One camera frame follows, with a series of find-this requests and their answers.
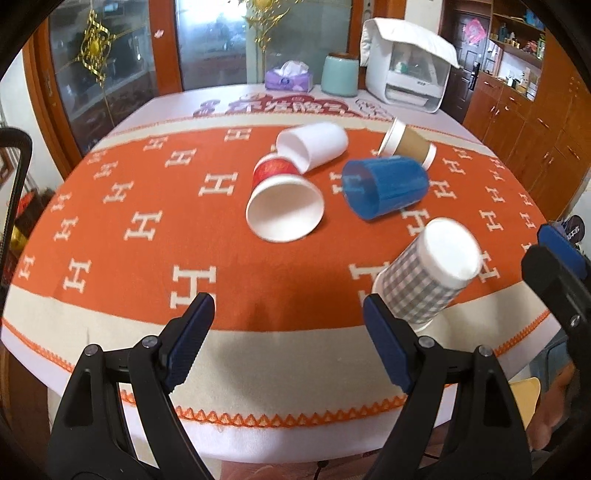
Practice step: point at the dark wooden door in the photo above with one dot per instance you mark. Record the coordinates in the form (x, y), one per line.
(457, 69)

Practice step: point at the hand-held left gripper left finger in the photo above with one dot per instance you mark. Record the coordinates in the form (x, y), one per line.
(191, 339)

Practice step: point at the purple tissue box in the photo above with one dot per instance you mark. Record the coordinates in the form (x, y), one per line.
(286, 81)

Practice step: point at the red door decoration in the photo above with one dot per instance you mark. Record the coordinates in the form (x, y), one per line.
(475, 31)

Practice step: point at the person's leg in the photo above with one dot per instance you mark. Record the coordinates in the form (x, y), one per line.
(551, 415)

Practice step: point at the red and white paper cup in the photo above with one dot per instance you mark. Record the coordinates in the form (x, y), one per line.
(284, 210)

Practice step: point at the wooden shelf cabinet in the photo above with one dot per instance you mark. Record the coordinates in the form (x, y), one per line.
(531, 120)

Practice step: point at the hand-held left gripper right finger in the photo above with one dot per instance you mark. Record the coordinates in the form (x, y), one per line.
(385, 341)

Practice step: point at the glass door wooden cabinet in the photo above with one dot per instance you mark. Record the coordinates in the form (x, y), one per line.
(115, 92)

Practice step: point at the teal canister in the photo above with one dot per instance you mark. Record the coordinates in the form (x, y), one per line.
(339, 76)

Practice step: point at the gold hanging ornament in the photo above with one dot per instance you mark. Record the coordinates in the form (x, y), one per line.
(94, 46)
(263, 21)

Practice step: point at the yellow chair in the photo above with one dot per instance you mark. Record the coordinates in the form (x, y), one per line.
(526, 397)

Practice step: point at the white countertop appliance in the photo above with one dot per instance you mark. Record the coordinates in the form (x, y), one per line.
(411, 87)

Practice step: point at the orange patterned blanket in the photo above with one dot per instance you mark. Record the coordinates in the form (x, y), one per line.
(138, 277)

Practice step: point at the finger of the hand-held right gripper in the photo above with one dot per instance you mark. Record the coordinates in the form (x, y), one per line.
(556, 286)
(561, 249)

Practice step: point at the blue plastic cup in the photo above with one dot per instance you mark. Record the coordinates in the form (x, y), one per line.
(388, 184)

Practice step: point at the plain white paper cup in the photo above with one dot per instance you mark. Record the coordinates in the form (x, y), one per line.
(318, 141)

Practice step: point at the grey checked paper cup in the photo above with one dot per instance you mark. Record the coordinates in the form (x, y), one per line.
(415, 286)

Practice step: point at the white cloth cover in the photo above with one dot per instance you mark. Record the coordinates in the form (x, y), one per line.
(406, 39)

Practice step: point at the brown sleeved paper cup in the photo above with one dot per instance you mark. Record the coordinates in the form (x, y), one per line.
(411, 145)

